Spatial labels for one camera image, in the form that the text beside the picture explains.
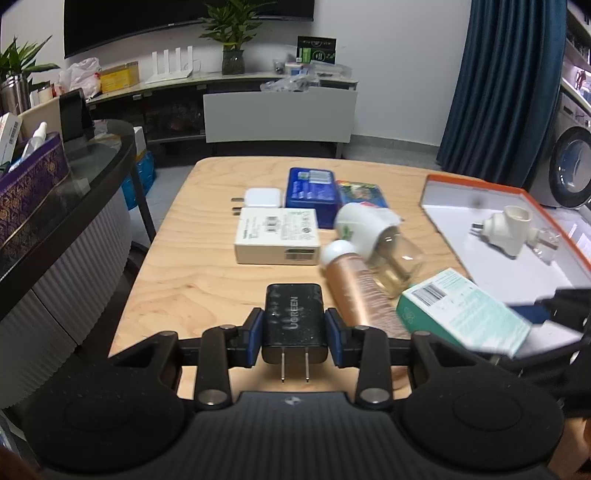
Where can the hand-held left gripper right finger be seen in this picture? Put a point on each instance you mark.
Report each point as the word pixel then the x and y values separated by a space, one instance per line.
pixel 333 339

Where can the glass top coffee table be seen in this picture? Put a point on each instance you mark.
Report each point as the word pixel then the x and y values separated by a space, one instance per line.
pixel 69 258

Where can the black and green box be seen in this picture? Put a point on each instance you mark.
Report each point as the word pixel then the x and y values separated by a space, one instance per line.
pixel 316 50

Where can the green bamboo plant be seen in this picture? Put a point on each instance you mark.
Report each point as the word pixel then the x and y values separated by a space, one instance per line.
pixel 231 23

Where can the black wall television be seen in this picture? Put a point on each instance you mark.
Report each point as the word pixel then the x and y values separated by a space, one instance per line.
pixel 138 23

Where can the copper bottle with white cap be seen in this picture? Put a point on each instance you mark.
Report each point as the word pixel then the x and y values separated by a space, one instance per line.
pixel 364 293

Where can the blue curtain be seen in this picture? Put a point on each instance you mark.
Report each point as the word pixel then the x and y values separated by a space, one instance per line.
pixel 498 92

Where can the colourful printed small box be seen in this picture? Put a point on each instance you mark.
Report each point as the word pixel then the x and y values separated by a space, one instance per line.
pixel 362 194

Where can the white television stand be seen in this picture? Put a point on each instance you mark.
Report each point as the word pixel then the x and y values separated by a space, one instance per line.
pixel 175 110

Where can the white product box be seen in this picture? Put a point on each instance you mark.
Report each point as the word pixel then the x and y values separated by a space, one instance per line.
pixel 277 235

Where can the white foam box yellow tape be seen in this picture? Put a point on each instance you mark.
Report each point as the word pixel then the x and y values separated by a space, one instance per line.
pixel 140 138

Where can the green and white carton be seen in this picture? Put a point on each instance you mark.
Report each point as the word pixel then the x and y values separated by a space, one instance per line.
pixel 455 307

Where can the black wall charger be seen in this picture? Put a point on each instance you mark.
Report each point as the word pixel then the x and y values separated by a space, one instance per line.
pixel 294 318

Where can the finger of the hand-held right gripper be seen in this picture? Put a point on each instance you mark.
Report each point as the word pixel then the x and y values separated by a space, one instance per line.
pixel 531 313
pixel 542 354

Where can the clear plastic bags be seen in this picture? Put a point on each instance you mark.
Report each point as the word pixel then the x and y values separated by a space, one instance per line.
pixel 288 84

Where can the green leafy plant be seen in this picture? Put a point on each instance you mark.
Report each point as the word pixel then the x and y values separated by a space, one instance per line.
pixel 18 57

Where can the white wall charger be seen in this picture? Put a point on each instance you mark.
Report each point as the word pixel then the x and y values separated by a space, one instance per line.
pixel 263 197

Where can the wall shelf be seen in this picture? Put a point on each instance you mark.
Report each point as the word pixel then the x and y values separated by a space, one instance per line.
pixel 577 60

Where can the blue plastic bag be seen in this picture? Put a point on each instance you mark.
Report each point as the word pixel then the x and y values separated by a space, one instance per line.
pixel 138 177

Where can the orange rimmed white box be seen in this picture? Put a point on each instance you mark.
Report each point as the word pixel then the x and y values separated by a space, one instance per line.
pixel 461 217

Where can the purple patterned tissue box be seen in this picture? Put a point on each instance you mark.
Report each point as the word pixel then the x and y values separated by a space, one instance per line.
pixel 32 184

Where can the blue flat box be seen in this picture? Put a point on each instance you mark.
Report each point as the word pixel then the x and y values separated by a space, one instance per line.
pixel 309 194

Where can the glass plant vase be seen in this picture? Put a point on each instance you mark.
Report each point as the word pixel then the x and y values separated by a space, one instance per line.
pixel 233 62

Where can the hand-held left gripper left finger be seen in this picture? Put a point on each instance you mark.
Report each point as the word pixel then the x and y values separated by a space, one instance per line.
pixel 256 337

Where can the white plastic bag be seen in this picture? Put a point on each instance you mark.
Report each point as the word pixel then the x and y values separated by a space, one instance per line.
pixel 83 76

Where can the clear refill bottle white cap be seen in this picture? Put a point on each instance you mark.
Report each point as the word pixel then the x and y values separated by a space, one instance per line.
pixel 392 258

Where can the white spray bottle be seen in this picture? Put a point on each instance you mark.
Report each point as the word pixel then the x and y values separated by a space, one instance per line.
pixel 34 141

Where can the silver washing machine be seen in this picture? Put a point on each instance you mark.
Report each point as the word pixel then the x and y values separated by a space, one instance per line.
pixel 568 157

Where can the white router with antennas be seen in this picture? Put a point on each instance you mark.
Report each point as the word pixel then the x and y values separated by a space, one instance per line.
pixel 168 69

